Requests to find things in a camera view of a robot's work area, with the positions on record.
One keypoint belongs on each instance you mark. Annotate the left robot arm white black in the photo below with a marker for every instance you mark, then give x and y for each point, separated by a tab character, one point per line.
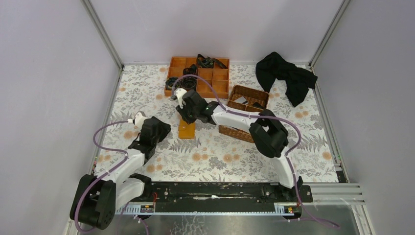
97	198

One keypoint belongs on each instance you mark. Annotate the rolled black belt upper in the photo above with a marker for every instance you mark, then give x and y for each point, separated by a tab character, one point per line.
191	71

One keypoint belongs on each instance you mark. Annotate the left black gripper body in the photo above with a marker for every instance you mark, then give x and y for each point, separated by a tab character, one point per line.
158	129

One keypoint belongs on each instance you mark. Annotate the rolled dark belt left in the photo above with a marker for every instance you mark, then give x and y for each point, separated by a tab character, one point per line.
172	84

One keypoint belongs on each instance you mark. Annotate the rolled black belt middle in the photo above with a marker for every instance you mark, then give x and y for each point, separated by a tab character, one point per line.
189	83

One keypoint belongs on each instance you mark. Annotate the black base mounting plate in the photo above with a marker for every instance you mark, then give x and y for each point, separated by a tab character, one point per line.
219	198

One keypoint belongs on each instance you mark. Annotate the orange wooden divided tray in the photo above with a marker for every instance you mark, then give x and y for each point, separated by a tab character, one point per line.
217	77

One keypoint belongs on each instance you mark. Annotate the black card in basket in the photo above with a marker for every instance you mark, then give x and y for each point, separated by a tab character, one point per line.
258	105

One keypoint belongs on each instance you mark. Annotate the loose dark belt top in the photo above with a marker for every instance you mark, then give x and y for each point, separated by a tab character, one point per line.
208	62

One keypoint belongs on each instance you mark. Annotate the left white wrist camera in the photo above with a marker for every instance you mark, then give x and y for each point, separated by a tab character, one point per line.
140	121

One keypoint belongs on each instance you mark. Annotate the black crumpled cloth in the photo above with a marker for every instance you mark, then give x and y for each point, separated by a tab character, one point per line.
298	80

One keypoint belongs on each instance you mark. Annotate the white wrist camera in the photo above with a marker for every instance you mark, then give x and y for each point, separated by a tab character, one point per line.
179	94
140	121

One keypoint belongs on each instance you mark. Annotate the rolled black belt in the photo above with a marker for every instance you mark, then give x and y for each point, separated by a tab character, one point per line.
189	83
191	71

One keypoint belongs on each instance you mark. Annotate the brown wicker basket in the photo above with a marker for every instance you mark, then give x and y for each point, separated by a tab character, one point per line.
252	95

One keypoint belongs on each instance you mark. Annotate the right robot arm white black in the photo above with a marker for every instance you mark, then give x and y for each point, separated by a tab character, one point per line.
267	131

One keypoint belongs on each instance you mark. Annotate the silver card in basket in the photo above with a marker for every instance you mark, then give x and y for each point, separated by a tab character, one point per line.
241	100

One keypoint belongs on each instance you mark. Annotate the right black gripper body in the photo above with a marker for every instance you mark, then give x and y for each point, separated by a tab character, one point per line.
187	112

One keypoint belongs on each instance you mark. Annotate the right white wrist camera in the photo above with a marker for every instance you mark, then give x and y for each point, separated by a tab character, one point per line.
179	94

